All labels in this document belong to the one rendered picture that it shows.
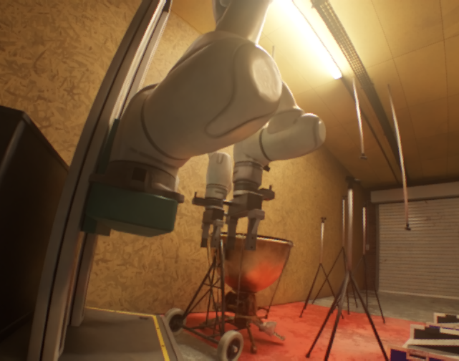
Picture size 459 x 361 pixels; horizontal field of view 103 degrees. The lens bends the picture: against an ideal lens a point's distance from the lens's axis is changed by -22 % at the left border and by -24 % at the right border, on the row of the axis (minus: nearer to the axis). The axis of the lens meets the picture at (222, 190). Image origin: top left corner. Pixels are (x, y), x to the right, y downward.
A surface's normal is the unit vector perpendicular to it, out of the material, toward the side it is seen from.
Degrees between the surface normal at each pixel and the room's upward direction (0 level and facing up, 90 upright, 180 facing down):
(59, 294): 90
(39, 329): 90
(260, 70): 96
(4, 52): 90
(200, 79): 116
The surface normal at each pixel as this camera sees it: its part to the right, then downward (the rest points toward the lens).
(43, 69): 0.68, -0.11
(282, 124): -0.68, -0.06
